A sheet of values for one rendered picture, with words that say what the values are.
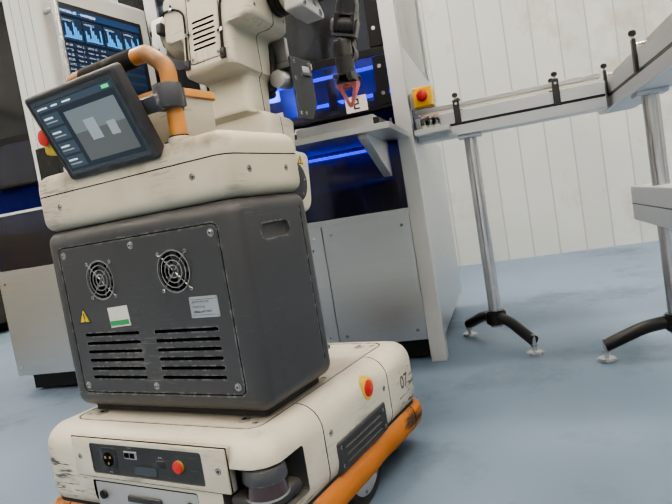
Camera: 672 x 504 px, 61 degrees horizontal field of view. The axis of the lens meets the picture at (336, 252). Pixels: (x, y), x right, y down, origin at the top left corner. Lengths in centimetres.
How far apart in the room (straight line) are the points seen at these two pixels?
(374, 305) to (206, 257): 129
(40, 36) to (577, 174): 391
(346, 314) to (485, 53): 316
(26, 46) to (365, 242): 136
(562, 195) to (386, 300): 290
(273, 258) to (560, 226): 401
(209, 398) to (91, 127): 55
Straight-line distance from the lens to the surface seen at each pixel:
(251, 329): 104
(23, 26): 230
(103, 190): 124
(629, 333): 210
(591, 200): 497
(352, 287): 228
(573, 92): 231
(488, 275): 234
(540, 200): 492
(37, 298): 306
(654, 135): 205
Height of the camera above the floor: 64
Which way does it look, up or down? 4 degrees down
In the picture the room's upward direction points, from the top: 9 degrees counter-clockwise
